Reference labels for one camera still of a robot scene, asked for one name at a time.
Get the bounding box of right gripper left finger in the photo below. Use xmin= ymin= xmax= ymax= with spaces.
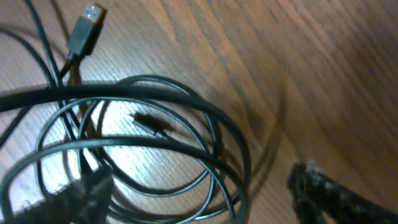
xmin=3 ymin=167 xmax=114 ymax=224

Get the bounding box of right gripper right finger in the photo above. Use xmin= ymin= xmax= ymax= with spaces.
xmin=287 ymin=161 xmax=397 ymax=223

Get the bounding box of thick black usb cable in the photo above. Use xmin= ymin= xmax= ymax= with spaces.
xmin=0 ymin=2 xmax=252 ymax=224

